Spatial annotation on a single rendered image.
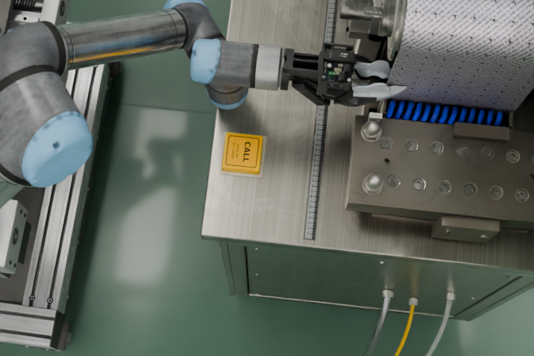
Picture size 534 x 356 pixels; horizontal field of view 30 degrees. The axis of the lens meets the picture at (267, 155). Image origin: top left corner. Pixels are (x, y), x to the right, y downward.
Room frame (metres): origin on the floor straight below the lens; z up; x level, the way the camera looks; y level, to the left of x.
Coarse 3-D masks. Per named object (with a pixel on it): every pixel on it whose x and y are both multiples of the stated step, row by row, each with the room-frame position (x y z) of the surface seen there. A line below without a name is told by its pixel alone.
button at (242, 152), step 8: (232, 136) 0.53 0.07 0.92; (240, 136) 0.53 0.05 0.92; (248, 136) 0.53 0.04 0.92; (256, 136) 0.53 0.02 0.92; (224, 144) 0.51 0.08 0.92; (232, 144) 0.51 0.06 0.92; (240, 144) 0.51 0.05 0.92; (248, 144) 0.51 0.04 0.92; (256, 144) 0.51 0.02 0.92; (224, 152) 0.50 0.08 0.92; (232, 152) 0.50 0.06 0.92; (240, 152) 0.50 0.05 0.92; (248, 152) 0.50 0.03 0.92; (256, 152) 0.50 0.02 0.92; (224, 160) 0.48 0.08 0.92; (232, 160) 0.48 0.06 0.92; (240, 160) 0.48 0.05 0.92; (248, 160) 0.48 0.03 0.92; (256, 160) 0.48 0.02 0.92; (224, 168) 0.47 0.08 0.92; (232, 168) 0.47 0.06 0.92; (240, 168) 0.47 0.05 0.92; (248, 168) 0.47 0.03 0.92; (256, 168) 0.47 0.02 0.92
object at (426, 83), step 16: (400, 64) 0.58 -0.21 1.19; (416, 64) 0.57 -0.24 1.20; (400, 80) 0.58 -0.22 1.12; (416, 80) 0.57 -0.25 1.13; (432, 80) 0.57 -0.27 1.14; (448, 80) 0.57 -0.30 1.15; (464, 80) 0.57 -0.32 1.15; (480, 80) 0.56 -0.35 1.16; (496, 80) 0.56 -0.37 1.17; (512, 80) 0.56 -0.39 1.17; (528, 80) 0.56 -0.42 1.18; (400, 96) 0.57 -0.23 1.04; (416, 96) 0.57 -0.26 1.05; (432, 96) 0.57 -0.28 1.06; (448, 96) 0.57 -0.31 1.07; (464, 96) 0.57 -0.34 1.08; (480, 96) 0.56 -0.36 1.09; (496, 96) 0.56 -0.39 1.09; (512, 96) 0.56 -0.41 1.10; (512, 112) 0.56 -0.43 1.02
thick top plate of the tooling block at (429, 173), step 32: (352, 128) 0.53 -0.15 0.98; (384, 128) 0.52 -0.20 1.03; (416, 128) 0.52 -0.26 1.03; (448, 128) 0.52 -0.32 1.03; (352, 160) 0.46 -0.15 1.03; (384, 160) 0.46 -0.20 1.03; (416, 160) 0.46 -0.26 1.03; (448, 160) 0.46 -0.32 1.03; (480, 160) 0.47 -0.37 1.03; (512, 160) 0.47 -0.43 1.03; (352, 192) 0.40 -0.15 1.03; (384, 192) 0.40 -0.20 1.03; (416, 192) 0.40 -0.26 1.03; (448, 192) 0.41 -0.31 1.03; (480, 192) 0.41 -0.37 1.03; (512, 192) 0.41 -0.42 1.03; (512, 224) 0.36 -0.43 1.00
